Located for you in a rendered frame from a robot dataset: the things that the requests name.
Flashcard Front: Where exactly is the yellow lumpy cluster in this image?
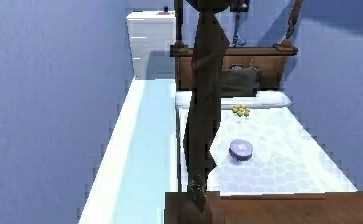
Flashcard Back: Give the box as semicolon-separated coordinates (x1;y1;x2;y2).
231;103;251;118

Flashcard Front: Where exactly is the dark grey pillow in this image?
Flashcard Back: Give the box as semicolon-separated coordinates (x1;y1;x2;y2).
220;67;262;98

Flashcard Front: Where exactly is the purple round disc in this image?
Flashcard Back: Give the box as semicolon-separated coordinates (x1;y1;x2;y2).
228;138;254;162

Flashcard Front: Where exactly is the white chest of drawers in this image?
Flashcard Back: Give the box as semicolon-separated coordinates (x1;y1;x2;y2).
126;10;177;81

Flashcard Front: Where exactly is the white pillow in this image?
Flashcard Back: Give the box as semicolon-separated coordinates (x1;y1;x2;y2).
175;89;293;110

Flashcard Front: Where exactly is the brown wooden four-poster bed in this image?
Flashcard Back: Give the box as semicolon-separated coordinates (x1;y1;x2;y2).
164;0;363;224

